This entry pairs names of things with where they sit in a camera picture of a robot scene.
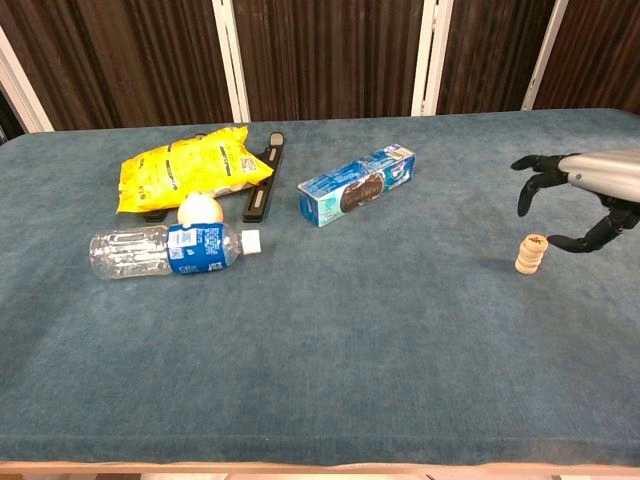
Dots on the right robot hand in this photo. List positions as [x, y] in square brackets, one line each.
[610, 175]

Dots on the blue cookie box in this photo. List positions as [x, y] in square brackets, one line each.
[350, 192]

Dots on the blue table cloth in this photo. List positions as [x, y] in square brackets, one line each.
[320, 350]

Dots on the cream orange ball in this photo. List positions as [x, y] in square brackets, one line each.
[197, 210]

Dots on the yellow snack bag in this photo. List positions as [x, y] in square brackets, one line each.
[190, 170]

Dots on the clear plastic water bottle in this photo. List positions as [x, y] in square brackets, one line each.
[195, 247]

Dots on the white partition frame post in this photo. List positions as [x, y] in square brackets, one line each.
[546, 55]
[430, 65]
[20, 92]
[231, 65]

